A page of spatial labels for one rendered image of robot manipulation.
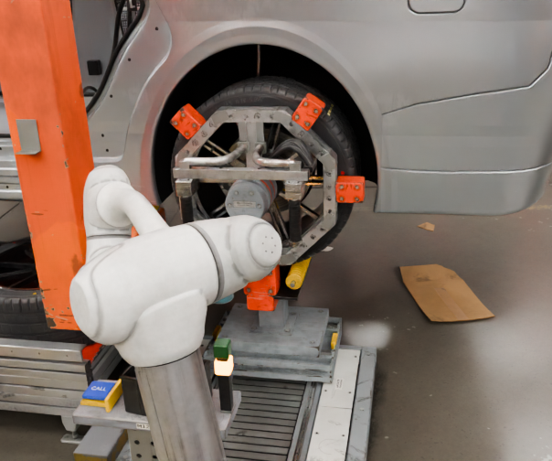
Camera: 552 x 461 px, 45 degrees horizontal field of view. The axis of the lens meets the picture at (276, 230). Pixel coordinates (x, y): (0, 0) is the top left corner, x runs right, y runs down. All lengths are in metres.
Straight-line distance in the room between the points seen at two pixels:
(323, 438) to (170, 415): 1.36
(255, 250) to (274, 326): 1.65
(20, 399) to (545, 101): 2.01
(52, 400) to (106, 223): 1.10
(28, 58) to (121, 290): 1.11
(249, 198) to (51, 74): 0.68
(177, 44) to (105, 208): 0.93
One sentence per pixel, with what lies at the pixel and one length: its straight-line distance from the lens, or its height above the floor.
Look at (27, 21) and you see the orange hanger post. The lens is 1.91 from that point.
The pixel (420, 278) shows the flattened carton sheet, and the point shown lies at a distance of 3.52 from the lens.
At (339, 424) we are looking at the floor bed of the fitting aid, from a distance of 2.39.
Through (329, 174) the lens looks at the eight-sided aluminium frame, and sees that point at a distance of 2.18.
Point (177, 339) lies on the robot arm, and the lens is 0.96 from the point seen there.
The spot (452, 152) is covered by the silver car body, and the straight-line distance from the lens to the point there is 2.24.
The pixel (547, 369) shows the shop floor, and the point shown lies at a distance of 2.94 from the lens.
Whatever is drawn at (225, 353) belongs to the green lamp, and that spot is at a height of 0.64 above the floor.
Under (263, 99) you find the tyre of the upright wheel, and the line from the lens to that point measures 2.23.
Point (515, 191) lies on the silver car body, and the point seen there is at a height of 0.83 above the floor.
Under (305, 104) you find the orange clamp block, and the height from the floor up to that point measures 1.14.
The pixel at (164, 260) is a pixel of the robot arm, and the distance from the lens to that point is 0.95.
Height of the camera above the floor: 1.57
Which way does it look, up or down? 22 degrees down
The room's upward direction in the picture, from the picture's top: 2 degrees counter-clockwise
